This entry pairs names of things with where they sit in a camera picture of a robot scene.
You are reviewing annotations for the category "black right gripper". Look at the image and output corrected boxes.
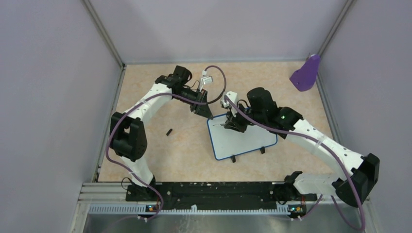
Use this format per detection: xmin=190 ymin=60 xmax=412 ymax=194
xmin=224 ymin=101 xmax=265 ymax=133

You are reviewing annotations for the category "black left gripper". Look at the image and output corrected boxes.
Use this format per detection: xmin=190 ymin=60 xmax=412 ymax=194
xmin=174 ymin=87 xmax=213 ymax=119

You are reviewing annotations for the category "blue framed whiteboard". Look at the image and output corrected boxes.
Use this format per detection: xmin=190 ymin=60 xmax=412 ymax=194
xmin=206 ymin=114 xmax=278 ymax=161

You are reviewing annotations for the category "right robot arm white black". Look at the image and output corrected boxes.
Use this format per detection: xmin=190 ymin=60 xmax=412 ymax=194
xmin=221 ymin=87 xmax=380 ymax=207

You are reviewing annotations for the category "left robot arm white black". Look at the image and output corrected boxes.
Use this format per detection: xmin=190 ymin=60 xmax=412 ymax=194
xmin=108 ymin=66 xmax=213 ymax=201

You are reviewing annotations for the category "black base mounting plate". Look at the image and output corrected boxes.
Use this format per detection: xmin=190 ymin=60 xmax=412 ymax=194
xmin=125 ymin=182 xmax=318 ymax=210

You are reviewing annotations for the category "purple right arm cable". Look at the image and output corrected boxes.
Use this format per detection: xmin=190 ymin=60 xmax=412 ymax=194
xmin=223 ymin=95 xmax=367 ymax=232

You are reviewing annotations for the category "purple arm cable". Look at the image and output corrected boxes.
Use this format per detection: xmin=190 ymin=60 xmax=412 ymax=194
xmin=223 ymin=95 xmax=367 ymax=232
xmin=105 ymin=65 xmax=227 ymax=222

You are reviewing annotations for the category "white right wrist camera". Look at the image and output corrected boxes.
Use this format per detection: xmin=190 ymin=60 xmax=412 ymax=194
xmin=220 ymin=91 xmax=239 ymax=111

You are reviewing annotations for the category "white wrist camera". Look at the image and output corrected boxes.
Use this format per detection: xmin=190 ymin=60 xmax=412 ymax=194
xmin=220 ymin=91 xmax=239 ymax=111
xmin=198 ymin=70 xmax=213 ymax=91

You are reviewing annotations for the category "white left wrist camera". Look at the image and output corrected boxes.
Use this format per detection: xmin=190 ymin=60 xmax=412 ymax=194
xmin=198 ymin=70 xmax=213 ymax=91

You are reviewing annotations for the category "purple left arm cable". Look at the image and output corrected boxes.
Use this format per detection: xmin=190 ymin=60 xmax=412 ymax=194
xmin=105 ymin=65 xmax=227 ymax=222

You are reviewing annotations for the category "white slotted cable duct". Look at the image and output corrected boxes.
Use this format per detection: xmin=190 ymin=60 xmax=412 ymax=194
xmin=88 ymin=204 xmax=290 ymax=215

